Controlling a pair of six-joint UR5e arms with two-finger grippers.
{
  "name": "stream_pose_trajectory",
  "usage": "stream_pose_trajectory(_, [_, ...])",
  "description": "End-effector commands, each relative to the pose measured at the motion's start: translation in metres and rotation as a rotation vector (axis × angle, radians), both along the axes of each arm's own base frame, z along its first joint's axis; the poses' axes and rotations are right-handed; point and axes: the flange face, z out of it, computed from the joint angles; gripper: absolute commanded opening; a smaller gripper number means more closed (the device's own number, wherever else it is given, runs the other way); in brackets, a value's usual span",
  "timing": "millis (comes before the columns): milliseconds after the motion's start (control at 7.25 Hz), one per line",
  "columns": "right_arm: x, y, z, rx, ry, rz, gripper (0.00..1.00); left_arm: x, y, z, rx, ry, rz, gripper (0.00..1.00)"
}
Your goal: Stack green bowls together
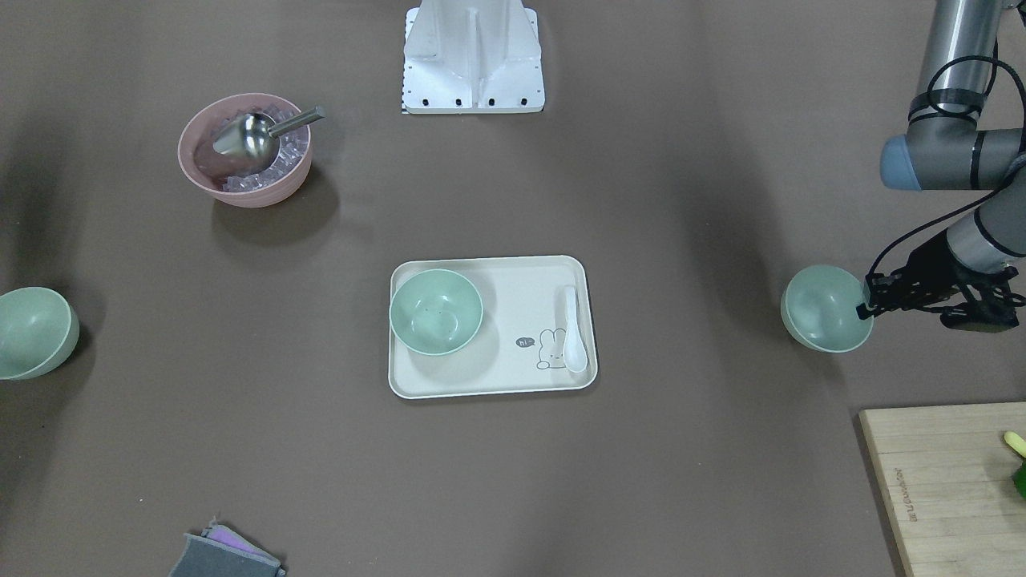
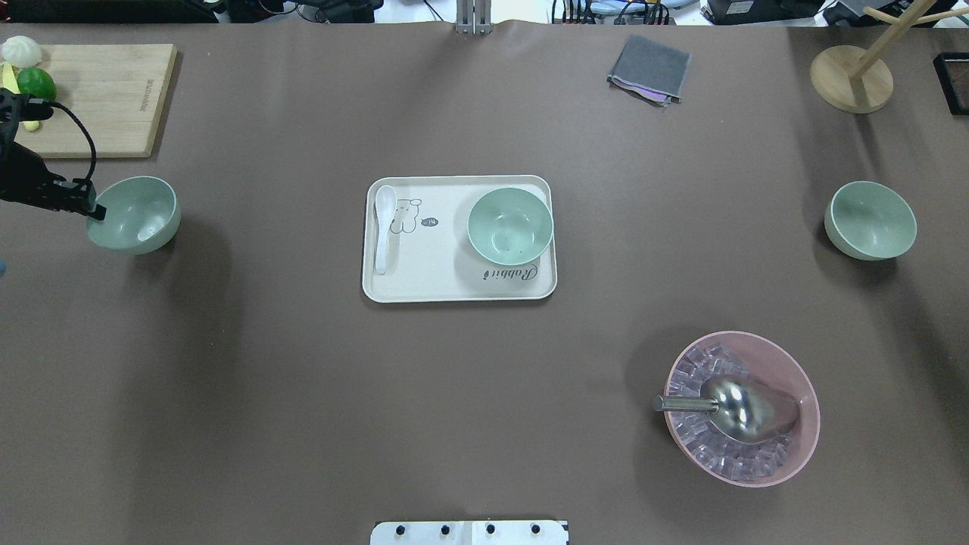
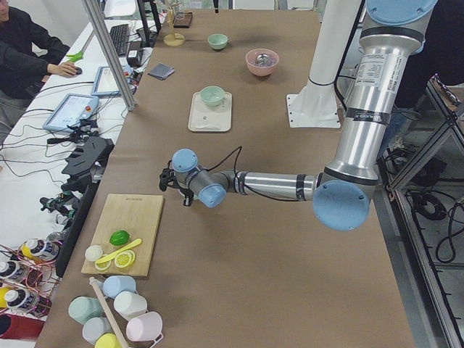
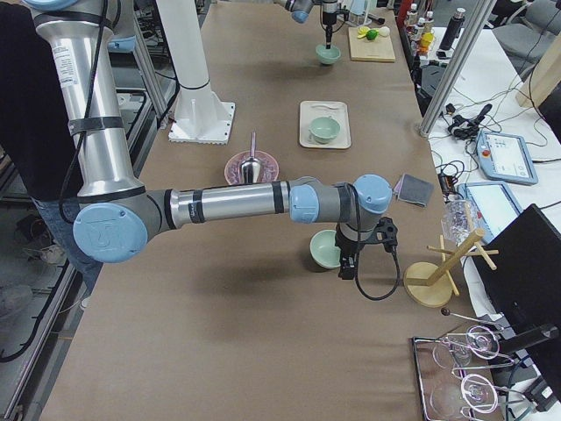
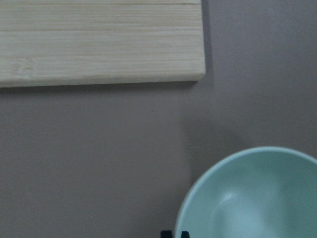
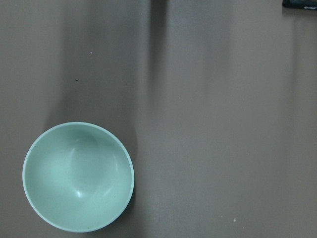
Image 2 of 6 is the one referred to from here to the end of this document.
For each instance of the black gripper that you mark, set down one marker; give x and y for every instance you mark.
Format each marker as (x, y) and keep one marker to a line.
(24, 180)

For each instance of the wooden cutting board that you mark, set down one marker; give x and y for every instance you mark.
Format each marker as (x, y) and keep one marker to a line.
(117, 91)

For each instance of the green lime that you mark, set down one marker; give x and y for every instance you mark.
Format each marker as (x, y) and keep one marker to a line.
(36, 82)

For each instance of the yellow lemon piece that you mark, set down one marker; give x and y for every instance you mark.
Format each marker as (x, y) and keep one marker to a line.
(9, 80)

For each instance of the white garlic bulb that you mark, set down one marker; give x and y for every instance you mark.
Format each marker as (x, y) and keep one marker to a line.
(22, 52)

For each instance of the white ceramic spoon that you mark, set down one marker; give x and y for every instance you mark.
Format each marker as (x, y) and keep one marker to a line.
(385, 211)

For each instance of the cream rabbit tray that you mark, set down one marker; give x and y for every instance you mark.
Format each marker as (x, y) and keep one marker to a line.
(430, 256)

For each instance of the green bowl on tray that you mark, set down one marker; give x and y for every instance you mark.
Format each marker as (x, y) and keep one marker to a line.
(510, 226)

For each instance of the grey folded cloth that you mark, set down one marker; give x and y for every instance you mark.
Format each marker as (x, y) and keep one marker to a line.
(653, 71)

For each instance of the pink bowl with ice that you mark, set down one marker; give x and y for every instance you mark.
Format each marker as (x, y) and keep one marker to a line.
(755, 357)

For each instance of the metal ice scoop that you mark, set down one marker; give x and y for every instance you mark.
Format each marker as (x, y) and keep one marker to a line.
(741, 408)

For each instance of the wooden mug tree stand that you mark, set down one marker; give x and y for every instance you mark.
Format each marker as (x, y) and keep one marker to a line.
(856, 80)

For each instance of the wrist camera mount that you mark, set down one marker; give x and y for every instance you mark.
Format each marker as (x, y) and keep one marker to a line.
(17, 108)

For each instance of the aluminium frame post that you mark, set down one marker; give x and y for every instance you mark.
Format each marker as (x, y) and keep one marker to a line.
(473, 17)

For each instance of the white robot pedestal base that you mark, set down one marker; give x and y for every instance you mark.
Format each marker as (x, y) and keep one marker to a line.
(502, 531)

